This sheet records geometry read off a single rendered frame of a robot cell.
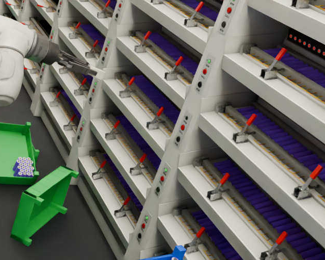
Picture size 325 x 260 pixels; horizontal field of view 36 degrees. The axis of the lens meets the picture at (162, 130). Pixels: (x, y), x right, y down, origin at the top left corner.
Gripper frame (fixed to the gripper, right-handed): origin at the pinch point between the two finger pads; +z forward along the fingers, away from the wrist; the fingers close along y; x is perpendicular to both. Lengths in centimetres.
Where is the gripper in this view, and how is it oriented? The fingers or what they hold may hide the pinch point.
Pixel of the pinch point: (95, 72)
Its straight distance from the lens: 176.9
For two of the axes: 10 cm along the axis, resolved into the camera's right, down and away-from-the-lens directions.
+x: 5.0, -8.3, -2.4
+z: 7.5, 2.8, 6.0
